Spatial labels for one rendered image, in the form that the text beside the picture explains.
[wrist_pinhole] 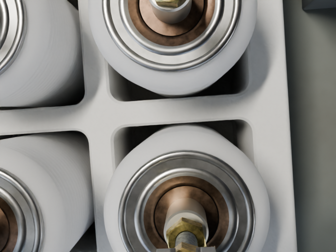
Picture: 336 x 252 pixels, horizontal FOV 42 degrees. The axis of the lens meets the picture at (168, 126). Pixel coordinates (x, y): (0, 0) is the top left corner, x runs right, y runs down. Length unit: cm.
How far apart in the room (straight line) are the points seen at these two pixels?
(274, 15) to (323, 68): 20
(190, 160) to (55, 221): 8
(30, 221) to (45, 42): 10
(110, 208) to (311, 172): 31
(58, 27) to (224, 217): 15
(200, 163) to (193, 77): 5
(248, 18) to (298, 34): 27
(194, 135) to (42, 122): 13
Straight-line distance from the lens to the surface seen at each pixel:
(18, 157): 27
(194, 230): 20
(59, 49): 29
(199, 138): 25
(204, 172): 24
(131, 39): 24
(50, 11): 27
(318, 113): 51
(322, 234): 53
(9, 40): 26
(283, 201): 33
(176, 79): 24
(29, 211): 26
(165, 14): 22
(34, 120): 33
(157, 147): 25
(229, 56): 25
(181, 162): 24
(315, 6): 51
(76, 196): 30
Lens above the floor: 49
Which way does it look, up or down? 87 degrees down
